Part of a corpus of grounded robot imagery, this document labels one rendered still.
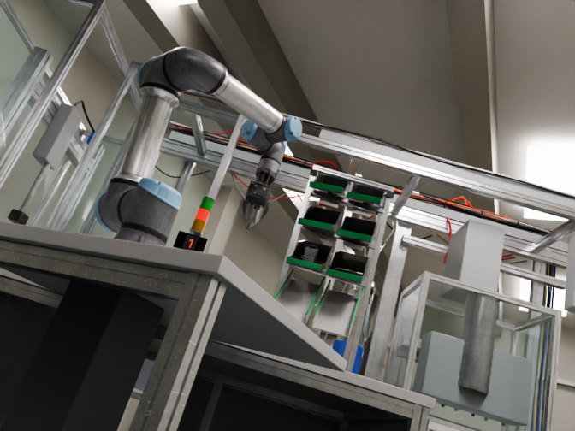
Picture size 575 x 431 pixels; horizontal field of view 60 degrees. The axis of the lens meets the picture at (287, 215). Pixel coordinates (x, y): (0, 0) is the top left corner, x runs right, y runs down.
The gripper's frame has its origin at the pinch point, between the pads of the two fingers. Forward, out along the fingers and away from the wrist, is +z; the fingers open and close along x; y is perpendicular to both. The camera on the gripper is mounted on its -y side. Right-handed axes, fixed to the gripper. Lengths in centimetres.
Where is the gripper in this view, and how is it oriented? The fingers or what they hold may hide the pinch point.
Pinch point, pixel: (248, 227)
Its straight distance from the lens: 171.2
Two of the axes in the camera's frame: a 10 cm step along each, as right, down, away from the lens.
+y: 0.5, -3.8, -9.2
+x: 9.6, 2.8, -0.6
